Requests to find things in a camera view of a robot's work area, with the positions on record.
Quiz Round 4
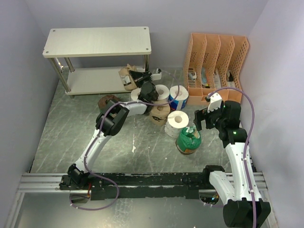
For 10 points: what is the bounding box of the white two-tier shelf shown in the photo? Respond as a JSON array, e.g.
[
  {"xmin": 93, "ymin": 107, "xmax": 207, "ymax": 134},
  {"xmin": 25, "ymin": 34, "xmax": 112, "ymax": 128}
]
[{"xmin": 43, "ymin": 27, "xmax": 152, "ymax": 96}]

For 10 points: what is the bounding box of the white paper roll front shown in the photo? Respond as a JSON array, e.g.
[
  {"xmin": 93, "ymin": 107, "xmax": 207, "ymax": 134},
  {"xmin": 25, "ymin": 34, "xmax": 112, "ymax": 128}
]
[{"xmin": 164, "ymin": 111, "xmax": 189, "ymax": 138}]

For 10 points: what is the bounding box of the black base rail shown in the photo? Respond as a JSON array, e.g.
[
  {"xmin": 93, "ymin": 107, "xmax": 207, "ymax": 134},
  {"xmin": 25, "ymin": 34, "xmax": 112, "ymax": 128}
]
[{"xmin": 59, "ymin": 172, "xmax": 215, "ymax": 200}]

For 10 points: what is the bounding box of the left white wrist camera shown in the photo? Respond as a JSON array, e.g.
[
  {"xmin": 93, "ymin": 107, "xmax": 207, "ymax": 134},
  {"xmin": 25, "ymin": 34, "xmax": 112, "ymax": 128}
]
[{"xmin": 151, "ymin": 68, "xmax": 162, "ymax": 81}]

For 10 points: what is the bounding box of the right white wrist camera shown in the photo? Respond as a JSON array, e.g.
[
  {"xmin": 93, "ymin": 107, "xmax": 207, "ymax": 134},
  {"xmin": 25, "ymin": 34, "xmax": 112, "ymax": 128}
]
[{"xmin": 206, "ymin": 93, "xmax": 222, "ymax": 113}]

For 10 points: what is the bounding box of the kraft-wrapped paper roll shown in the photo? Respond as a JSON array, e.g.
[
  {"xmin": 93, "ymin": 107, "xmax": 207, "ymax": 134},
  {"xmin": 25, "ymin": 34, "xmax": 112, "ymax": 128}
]
[
  {"xmin": 149, "ymin": 104, "xmax": 171, "ymax": 126},
  {"xmin": 118, "ymin": 64, "xmax": 137, "ymax": 91}
]

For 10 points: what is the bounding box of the green torn-wrapped paper roll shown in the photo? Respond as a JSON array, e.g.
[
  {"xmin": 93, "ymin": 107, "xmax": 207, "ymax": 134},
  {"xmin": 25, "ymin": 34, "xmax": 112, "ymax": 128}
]
[{"xmin": 175, "ymin": 126, "xmax": 202, "ymax": 155}]

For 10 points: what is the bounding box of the orange file organizer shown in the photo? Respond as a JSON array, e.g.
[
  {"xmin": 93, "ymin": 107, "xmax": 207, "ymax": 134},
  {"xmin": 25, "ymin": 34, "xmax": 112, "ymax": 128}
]
[{"xmin": 183, "ymin": 33, "xmax": 249, "ymax": 105}]

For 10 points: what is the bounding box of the blue-wrapped white paper roll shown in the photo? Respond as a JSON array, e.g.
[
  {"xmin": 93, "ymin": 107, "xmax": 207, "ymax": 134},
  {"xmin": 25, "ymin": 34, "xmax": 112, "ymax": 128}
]
[{"xmin": 168, "ymin": 85, "xmax": 189, "ymax": 111}]

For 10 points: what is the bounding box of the aluminium frame rail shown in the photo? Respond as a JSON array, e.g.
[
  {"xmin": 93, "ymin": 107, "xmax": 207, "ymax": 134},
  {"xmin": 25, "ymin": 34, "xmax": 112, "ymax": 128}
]
[{"xmin": 17, "ymin": 173, "xmax": 70, "ymax": 193}]

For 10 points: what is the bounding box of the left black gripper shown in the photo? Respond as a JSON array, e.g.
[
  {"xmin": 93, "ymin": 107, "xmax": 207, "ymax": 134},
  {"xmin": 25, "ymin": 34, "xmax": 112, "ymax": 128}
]
[{"xmin": 130, "ymin": 71, "xmax": 154, "ymax": 89}]

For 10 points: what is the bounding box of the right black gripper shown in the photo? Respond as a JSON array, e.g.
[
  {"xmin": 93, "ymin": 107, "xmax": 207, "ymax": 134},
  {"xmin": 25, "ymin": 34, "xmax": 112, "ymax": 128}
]
[{"xmin": 193, "ymin": 101, "xmax": 226, "ymax": 131}]

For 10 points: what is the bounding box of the brown-green paper roll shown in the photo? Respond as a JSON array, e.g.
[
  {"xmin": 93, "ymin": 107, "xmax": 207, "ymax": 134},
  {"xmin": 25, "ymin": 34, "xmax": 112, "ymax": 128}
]
[{"xmin": 97, "ymin": 94, "xmax": 120, "ymax": 111}]

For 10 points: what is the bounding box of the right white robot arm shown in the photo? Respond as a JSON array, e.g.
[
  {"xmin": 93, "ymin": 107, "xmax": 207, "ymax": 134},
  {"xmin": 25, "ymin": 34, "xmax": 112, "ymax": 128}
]
[{"xmin": 194, "ymin": 101, "xmax": 271, "ymax": 228}]

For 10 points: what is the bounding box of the white paper roll middle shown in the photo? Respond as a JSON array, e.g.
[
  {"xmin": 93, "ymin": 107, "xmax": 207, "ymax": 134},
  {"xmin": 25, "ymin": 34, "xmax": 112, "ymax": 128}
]
[{"xmin": 155, "ymin": 85, "xmax": 170, "ymax": 102}]

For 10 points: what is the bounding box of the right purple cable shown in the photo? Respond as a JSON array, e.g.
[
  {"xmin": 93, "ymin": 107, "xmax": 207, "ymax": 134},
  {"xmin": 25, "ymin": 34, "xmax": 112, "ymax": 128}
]
[{"xmin": 203, "ymin": 86, "xmax": 257, "ymax": 228}]

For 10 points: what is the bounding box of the white paper roll left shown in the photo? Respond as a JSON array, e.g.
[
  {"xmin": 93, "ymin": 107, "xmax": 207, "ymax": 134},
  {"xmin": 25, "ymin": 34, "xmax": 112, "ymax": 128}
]
[{"xmin": 130, "ymin": 88, "xmax": 141, "ymax": 101}]

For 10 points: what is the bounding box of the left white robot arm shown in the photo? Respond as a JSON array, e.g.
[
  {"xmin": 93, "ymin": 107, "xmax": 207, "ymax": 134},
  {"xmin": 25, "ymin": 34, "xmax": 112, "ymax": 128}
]
[{"xmin": 67, "ymin": 68, "xmax": 162, "ymax": 190}]

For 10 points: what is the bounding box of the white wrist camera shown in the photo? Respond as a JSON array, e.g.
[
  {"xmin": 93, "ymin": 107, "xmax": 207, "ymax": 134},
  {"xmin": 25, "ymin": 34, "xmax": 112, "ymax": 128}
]
[
  {"xmin": 151, "ymin": 68, "xmax": 162, "ymax": 81},
  {"xmin": 206, "ymin": 93, "xmax": 222, "ymax": 113}
]

